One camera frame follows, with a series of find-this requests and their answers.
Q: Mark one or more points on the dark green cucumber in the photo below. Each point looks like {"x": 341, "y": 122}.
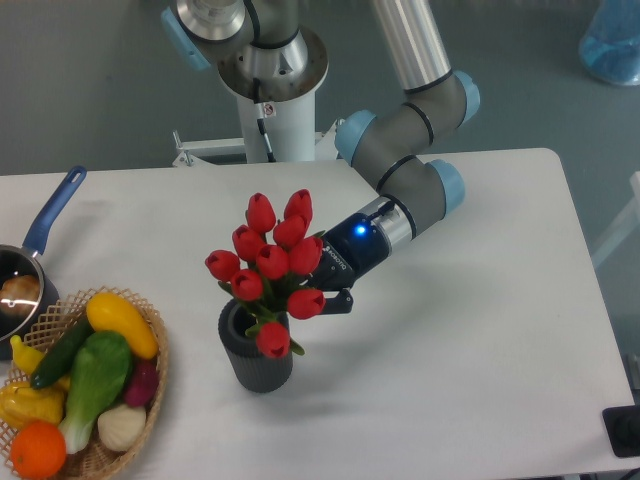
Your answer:
{"x": 58, "y": 361}

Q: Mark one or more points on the yellow bell pepper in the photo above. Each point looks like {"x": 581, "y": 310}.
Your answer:
{"x": 22, "y": 405}

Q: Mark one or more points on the blue transparent water bottle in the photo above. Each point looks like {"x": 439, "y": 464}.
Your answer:
{"x": 609, "y": 50}

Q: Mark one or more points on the black device at edge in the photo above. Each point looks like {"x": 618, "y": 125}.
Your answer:
{"x": 622, "y": 426}

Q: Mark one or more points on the white metal base frame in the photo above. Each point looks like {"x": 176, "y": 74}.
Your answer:
{"x": 233, "y": 150}

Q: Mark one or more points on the red tulip bouquet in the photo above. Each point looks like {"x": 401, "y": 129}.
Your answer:
{"x": 267, "y": 270}

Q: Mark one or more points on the orange fruit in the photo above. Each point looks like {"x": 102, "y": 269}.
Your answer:
{"x": 38, "y": 451}

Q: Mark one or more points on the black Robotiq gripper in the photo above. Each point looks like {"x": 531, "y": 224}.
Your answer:
{"x": 350, "y": 250}

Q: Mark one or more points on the dark grey ribbed vase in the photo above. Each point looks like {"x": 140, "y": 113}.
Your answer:
{"x": 254, "y": 371}

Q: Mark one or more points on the small yellow banana pepper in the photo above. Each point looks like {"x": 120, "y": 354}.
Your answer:
{"x": 25, "y": 359}

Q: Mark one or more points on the brown bread roll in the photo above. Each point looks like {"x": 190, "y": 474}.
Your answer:
{"x": 19, "y": 296}

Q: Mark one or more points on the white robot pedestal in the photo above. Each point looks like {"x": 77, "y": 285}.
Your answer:
{"x": 275, "y": 91}

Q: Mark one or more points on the green bok choy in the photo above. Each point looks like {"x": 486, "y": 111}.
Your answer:
{"x": 98, "y": 374}

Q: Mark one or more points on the white garlic bulb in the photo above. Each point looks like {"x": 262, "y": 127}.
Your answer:
{"x": 120, "y": 427}

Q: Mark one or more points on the purple red radish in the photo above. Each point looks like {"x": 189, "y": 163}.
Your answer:
{"x": 142, "y": 385}

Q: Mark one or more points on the blue handled saucepan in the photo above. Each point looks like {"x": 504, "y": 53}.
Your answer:
{"x": 24, "y": 259}

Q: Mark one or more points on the yellow squash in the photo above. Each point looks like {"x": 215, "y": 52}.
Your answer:
{"x": 107, "y": 311}

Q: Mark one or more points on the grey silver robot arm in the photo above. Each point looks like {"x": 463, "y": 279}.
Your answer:
{"x": 385, "y": 152}

